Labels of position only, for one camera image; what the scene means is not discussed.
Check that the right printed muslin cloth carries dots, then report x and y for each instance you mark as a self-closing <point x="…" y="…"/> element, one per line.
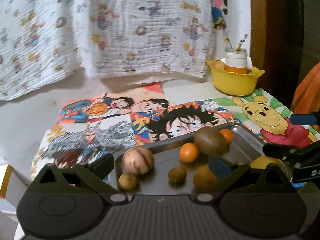
<point x="139" y="37"/>

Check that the yellow lemon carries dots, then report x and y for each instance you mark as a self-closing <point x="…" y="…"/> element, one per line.
<point x="263" y="161"/>

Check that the white cardboard box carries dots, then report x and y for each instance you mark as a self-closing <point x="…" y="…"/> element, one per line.
<point x="12" y="190"/>

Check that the dark brown kiwi with sticker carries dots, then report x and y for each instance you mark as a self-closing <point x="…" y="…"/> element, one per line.
<point x="210" y="141"/>

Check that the brown avocado-like fruit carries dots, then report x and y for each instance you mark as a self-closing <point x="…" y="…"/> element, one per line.
<point x="204" y="178"/>

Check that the anime poster mat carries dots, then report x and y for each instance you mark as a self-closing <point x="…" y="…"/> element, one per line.
<point x="87" y="129"/>

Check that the grey metal tray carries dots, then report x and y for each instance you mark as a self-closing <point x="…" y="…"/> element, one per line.
<point x="245" y="148"/>

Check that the small brown fruit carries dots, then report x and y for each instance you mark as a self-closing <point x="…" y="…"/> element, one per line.
<point x="128" y="181"/>

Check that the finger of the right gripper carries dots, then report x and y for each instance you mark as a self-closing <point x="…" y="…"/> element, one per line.
<point x="310" y="119"/>
<point x="292" y="154"/>

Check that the Mickey Minnie wall sticker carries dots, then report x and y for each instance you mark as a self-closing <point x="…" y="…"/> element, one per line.
<point x="219" y="12"/>

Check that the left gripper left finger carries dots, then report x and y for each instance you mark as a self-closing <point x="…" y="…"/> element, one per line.
<point x="81" y="178"/>

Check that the brown wooden door frame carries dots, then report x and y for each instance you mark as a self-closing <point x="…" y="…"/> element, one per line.
<point x="277" y="35"/>

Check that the printed muslin cloth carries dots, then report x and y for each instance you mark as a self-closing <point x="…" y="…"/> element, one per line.
<point x="139" y="37"/>
<point x="38" y="44"/>

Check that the white and orange jar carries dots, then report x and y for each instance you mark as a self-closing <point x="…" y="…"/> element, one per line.
<point x="236" y="60"/>

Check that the peach in bowl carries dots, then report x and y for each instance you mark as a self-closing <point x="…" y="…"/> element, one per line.
<point x="219" y="64"/>

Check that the small orange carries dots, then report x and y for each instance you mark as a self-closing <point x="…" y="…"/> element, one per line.
<point x="227" y="134"/>
<point x="188" y="153"/>

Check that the left printed muslin cloth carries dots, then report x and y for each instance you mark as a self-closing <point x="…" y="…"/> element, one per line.
<point x="38" y="44"/>

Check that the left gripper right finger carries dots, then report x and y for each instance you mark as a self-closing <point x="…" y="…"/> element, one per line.
<point x="231" y="177"/>

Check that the striped melon front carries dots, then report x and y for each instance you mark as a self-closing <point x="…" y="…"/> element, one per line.
<point x="138" y="160"/>

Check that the yellow plastic bowl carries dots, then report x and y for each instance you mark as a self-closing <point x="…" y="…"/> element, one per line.
<point x="233" y="83"/>

